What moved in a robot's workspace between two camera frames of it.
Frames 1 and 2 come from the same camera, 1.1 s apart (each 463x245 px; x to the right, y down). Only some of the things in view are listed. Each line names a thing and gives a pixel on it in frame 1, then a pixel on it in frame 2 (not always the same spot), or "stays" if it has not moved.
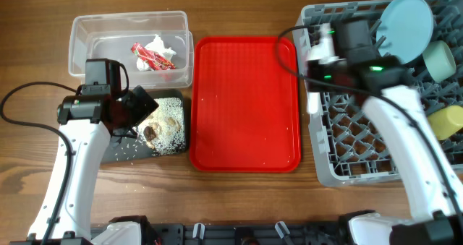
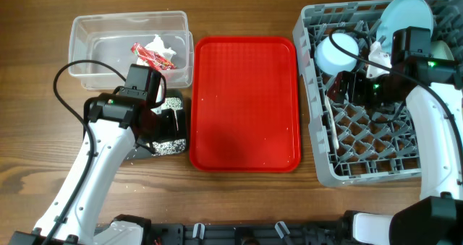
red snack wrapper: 153,60 stays
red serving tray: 244,106 stays
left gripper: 141,110 -> 170,129
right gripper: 312,69 -> 351,80
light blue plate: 404,28 stays
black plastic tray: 163,132 stays
